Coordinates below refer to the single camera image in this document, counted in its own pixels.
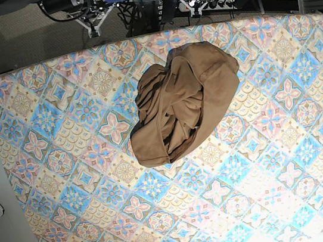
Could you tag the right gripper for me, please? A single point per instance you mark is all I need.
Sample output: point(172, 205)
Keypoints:
point(95, 19)

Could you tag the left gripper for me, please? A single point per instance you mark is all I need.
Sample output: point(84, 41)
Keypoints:
point(194, 7)

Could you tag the brown t-shirt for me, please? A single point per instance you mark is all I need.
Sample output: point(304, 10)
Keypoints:
point(181, 103)

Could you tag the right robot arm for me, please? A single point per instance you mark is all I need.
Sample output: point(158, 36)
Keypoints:
point(68, 10)

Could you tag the white power strip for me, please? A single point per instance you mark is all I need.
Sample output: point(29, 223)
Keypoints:
point(217, 5)

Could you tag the patterned tablecloth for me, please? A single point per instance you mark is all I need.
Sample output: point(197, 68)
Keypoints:
point(258, 177)

